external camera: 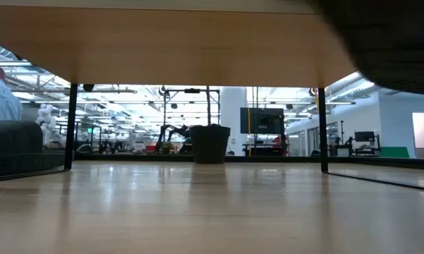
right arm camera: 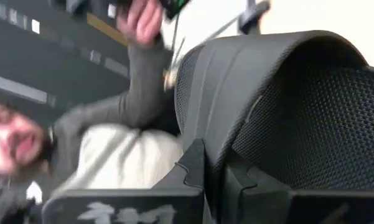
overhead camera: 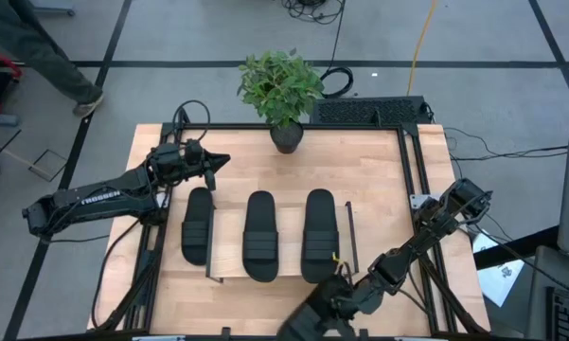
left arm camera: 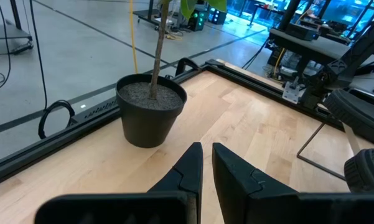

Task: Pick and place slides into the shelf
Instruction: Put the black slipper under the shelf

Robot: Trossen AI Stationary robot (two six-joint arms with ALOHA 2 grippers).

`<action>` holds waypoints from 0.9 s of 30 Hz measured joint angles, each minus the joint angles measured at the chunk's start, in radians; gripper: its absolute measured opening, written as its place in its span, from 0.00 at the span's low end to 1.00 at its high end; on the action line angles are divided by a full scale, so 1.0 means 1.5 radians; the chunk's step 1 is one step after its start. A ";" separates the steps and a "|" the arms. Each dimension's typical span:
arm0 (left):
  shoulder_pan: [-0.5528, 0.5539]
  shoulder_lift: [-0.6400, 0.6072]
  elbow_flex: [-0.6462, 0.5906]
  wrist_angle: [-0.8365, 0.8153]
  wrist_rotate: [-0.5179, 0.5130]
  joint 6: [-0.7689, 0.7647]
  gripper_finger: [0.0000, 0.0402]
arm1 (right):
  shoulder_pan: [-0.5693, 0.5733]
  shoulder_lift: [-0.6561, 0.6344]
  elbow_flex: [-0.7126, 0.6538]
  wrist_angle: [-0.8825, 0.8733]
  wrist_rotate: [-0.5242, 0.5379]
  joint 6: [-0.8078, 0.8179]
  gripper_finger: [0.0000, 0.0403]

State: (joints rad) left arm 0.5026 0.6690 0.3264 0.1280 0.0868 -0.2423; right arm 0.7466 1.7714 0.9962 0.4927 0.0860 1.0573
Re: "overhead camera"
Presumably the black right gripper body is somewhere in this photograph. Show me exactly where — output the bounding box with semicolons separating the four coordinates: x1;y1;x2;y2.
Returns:
311;272;361;328

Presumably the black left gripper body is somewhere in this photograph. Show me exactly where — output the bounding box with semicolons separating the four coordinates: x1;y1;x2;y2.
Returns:
147;138;218;192

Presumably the green plant in black pot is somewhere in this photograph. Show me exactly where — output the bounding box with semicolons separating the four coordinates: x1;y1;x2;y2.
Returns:
236;46;326;155

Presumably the black perforated computer case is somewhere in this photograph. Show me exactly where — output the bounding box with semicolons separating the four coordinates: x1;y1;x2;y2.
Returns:
309;95;433;126

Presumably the white paper sheet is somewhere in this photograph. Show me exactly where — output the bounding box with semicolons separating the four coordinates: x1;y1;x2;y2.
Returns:
471;230;527;308

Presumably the person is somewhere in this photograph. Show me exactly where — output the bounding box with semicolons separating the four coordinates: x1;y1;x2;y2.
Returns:
0;0;106;119

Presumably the black desk crossbar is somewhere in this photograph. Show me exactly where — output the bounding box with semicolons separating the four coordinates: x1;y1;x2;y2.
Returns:
471;224;560;271

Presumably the grey desk foot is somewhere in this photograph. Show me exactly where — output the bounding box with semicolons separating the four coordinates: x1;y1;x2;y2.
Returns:
27;0;76;16

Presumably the grey desk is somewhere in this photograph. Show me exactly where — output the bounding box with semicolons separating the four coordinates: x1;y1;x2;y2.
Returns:
524;244;569;341

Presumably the wooden shelf with black frame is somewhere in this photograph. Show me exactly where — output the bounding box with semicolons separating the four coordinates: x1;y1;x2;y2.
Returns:
204;200;362;285

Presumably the coiled black cable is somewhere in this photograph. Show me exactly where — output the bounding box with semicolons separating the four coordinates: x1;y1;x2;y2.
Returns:
318;0;356;100

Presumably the tangled black cable bundle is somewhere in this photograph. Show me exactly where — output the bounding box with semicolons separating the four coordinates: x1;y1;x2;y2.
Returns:
279;0;347;26

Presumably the red metal cart frame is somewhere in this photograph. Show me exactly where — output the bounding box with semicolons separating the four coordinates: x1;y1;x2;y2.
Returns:
0;49;24;115

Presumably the yellow hanging cable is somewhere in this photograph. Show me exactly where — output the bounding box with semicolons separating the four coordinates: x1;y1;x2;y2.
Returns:
405;0;439;97

